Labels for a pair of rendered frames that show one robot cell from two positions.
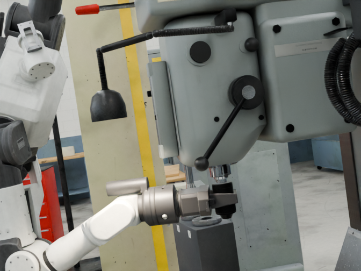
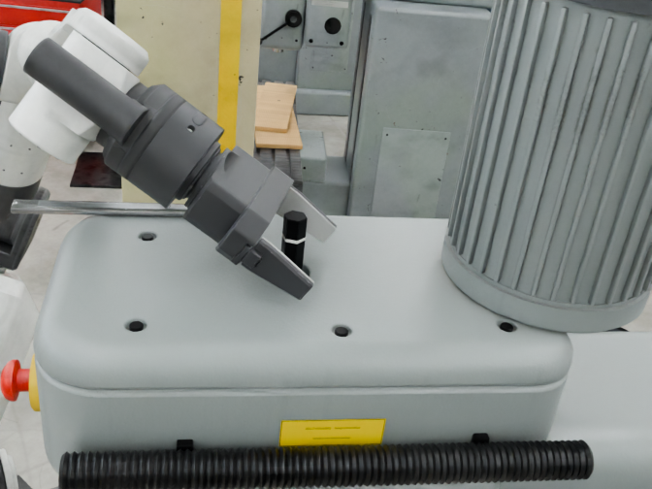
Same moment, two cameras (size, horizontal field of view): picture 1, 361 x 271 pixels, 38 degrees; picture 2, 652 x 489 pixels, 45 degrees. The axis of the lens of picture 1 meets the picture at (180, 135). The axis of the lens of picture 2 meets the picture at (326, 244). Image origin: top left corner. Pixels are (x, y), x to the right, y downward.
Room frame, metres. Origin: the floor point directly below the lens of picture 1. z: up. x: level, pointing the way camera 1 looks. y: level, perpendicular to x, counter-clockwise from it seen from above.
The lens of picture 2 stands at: (0.56, -0.09, 2.28)
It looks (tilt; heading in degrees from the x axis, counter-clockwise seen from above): 30 degrees down; 358
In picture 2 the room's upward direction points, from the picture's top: 7 degrees clockwise
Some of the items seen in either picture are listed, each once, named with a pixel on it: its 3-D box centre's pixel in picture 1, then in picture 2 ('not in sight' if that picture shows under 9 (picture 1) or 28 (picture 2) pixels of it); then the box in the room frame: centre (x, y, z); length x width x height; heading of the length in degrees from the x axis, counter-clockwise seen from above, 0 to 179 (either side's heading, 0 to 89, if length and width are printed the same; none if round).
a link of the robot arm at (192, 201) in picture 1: (184, 203); not in sight; (1.19, 0.01, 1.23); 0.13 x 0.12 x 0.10; 174
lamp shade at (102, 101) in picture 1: (107, 104); not in sight; (1.06, 0.14, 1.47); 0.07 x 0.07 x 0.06
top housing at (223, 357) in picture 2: not in sight; (299, 339); (1.18, -0.09, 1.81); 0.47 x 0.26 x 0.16; 99
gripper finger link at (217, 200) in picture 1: (223, 200); not in sight; (1.15, -0.07, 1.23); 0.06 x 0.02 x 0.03; 84
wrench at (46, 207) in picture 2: not in sight; (137, 209); (1.26, 0.09, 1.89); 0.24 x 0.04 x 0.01; 100
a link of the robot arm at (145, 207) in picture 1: (134, 202); not in sight; (1.21, 0.13, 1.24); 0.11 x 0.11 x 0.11; 84
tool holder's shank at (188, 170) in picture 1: (189, 177); not in sight; (1.66, -0.01, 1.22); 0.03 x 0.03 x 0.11
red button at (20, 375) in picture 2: not in sight; (19, 379); (1.14, 0.17, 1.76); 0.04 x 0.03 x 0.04; 9
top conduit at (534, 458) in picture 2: not in sight; (338, 463); (1.04, -0.14, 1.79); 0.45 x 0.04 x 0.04; 99
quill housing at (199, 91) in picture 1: (210, 91); not in sight; (1.18, -0.08, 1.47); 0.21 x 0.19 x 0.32; 9
